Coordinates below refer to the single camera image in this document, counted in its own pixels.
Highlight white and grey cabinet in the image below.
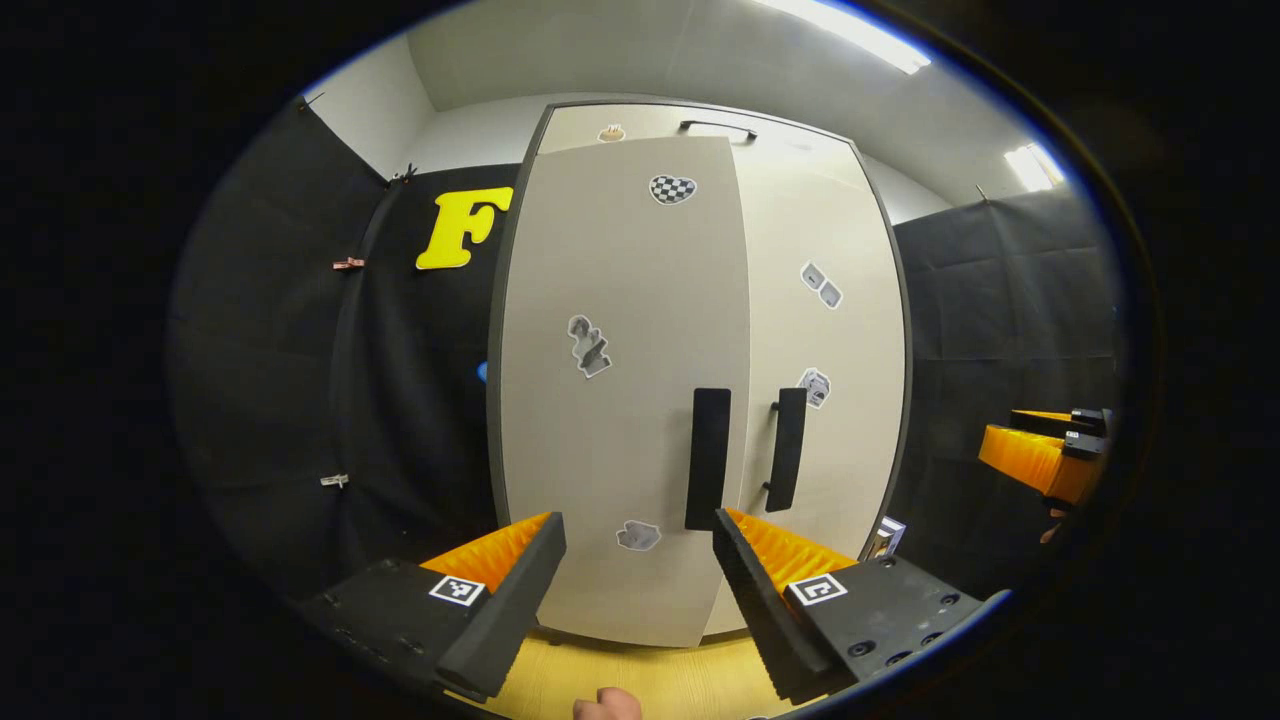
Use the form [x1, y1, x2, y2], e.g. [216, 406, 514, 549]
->
[487, 100, 913, 641]

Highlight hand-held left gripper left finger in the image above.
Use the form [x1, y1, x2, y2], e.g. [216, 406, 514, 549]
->
[298, 512, 567, 703]

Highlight small ceiling light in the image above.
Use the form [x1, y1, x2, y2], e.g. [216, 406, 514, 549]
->
[1005, 143, 1066, 191]

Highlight white cabinet door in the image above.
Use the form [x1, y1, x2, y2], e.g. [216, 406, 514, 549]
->
[497, 135, 753, 649]
[703, 150, 909, 641]

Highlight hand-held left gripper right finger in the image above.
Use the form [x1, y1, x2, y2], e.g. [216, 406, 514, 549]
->
[713, 507, 989, 705]

